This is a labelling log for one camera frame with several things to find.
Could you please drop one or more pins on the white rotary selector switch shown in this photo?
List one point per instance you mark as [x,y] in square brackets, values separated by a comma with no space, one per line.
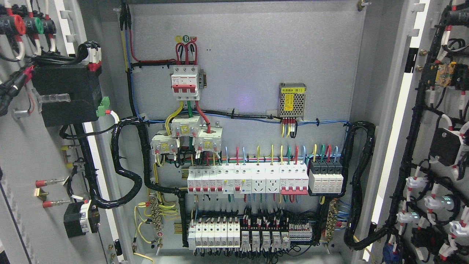
[80,218]

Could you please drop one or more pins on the black white surge protector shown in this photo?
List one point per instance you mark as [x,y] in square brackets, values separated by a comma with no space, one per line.
[325,178]

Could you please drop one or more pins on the red indicator light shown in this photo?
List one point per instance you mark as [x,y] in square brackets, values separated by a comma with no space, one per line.
[12,25]

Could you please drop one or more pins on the green indicator light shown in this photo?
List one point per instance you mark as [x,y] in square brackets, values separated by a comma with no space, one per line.
[33,25]

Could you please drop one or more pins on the white current transformers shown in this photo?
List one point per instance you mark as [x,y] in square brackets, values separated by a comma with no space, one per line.
[187,130]

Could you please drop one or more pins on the yellow indicator light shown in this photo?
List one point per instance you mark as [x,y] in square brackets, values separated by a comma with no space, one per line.
[48,25]

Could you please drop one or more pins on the red main circuit breaker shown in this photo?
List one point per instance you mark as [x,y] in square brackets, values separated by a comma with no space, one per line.
[187,82]

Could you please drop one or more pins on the white socket breaker row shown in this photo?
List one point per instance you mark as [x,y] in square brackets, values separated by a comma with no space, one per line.
[249,178]

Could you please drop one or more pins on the metal mesh power supply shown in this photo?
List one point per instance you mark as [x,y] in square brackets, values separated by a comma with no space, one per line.
[292,96]

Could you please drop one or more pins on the black digital power meter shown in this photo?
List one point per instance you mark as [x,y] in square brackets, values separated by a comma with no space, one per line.
[67,94]

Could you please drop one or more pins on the grey cabinet door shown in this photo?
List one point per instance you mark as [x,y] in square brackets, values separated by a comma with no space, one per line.
[423,197]
[30,152]

